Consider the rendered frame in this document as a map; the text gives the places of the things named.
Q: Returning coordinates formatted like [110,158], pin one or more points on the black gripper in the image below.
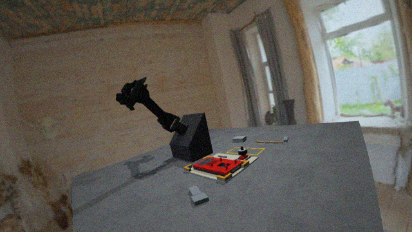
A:
[141,80]

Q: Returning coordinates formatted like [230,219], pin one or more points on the black wheel with grey hub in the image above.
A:
[242,152]

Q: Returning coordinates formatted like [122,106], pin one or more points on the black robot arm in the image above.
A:
[140,93]

